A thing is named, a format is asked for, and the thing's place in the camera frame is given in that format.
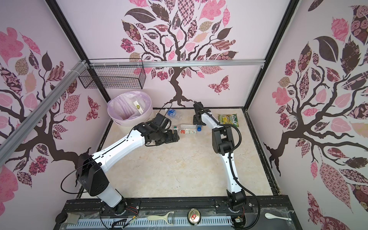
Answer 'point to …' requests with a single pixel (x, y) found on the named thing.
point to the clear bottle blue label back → (173, 113)
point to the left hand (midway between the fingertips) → (172, 141)
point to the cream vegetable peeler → (165, 217)
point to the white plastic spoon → (270, 216)
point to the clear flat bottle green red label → (189, 129)
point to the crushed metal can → (194, 216)
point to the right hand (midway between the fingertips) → (199, 119)
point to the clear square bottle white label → (137, 105)
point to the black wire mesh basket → (117, 73)
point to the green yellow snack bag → (228, 119)
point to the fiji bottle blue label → (199, 127)
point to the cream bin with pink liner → (128, 109)
